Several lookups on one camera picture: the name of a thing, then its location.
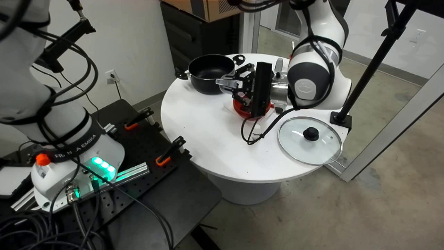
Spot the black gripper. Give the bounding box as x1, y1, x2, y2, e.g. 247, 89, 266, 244
231, 63, 288, 109

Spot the red bowl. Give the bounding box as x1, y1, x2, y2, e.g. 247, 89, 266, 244
231, 95, 273, 120

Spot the black cooking pot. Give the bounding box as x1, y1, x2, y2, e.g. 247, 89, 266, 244
177, 55, 245, 95

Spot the white round table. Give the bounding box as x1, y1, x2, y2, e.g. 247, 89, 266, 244
161, 77, 351, 206

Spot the black cabinet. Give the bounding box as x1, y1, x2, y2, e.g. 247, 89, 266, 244
159, 0, 240, 74

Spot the cardboard box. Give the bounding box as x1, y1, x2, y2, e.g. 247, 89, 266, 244
162, 0, 240, 23

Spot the glass pot lid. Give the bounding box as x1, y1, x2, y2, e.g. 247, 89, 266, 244
277, 117, 342, 166

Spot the black orange clamp front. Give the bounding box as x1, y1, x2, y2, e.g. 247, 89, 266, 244
154, 137, 186, 169

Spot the black orange clamp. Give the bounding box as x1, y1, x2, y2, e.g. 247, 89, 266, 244
154, 137, 186, 169
123, 109, 154, 131

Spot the black orange clamp rear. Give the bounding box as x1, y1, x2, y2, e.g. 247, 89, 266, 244
123, 109, 154, 131

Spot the black breadboard mounting plate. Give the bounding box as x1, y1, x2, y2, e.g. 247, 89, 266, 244
68, 99, 222, 250

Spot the black tripod stand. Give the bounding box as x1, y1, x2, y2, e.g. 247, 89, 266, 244
330, 0, 444, 130

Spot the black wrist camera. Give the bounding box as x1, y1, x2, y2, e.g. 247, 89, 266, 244
251, 63, 272, 117

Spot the wall power outlet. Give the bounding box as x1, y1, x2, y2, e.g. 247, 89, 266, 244
105, 70, 119, 85

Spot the black cable bundle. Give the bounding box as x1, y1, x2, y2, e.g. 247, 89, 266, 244
0, 203, 108, 250

